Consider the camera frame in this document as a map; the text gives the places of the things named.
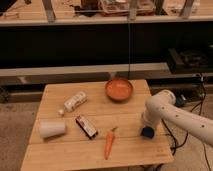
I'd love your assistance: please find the wooden shelf rack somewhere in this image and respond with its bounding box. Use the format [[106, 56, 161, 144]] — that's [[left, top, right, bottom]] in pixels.
[[0, 0, 213, 27]]

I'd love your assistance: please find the orange bowl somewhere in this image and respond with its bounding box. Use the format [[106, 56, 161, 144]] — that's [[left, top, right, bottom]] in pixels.
[[105, 78, 133, 101]]

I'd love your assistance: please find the black hanging cable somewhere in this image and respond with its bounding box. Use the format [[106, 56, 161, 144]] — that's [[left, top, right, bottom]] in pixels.
[[127, 14, 132, 80]]

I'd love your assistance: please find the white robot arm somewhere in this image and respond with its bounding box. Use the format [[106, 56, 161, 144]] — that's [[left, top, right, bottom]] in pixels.
[[141, 90, 213, 147]]

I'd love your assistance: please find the orange carrot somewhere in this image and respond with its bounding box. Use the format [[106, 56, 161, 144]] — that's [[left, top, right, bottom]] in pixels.
[[104, 127, 116, 160]]

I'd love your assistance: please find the black box on shelf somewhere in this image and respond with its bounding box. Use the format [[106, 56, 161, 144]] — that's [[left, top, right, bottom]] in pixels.
[[167, 48, 213, 74]]

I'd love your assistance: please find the dark chocolate bar wrapper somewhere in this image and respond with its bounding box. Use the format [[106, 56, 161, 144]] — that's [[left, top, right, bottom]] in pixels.
[[75, 116, 98, 139]]

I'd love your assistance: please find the white plastic bottle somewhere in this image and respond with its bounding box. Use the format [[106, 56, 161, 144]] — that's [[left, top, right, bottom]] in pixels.
[[58, 91, 87, 116]]

